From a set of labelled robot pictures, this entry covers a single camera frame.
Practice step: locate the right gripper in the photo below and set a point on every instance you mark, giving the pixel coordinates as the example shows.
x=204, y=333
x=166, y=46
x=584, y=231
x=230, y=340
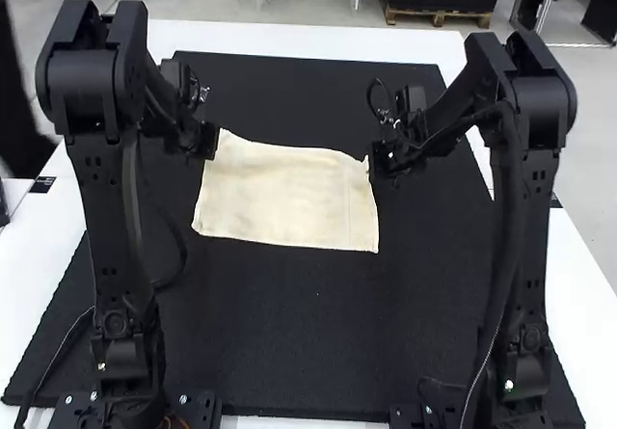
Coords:
x=388, y=156

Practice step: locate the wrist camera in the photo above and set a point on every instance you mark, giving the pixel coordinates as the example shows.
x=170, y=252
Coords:
x=410, y=99
x=174, y=78

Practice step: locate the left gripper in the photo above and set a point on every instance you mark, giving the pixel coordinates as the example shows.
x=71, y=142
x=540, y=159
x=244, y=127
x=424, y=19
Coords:
x=205, y=140

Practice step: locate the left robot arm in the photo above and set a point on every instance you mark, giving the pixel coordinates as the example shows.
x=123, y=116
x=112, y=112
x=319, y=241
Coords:
x=111, y=197

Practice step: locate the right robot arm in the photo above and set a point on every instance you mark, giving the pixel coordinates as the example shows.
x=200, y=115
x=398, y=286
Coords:
x=535, y=111

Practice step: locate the black mat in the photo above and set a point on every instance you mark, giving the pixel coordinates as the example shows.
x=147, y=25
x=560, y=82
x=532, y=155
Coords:
x=299, y=332

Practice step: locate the pale towel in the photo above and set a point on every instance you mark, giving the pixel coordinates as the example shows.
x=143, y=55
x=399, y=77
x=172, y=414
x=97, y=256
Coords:
x=289, y=197

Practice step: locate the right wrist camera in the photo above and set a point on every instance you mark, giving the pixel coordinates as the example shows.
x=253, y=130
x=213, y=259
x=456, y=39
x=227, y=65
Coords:
x=410, y=99

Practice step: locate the black panel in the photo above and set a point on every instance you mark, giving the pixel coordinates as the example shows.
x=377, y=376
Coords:
x=601, y=5

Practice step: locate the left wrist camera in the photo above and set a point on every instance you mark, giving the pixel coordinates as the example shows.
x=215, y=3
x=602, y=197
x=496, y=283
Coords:
x=174, y=78

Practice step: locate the wooden pallet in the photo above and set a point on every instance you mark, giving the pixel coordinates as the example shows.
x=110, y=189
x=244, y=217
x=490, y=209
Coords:
x=436, y=14

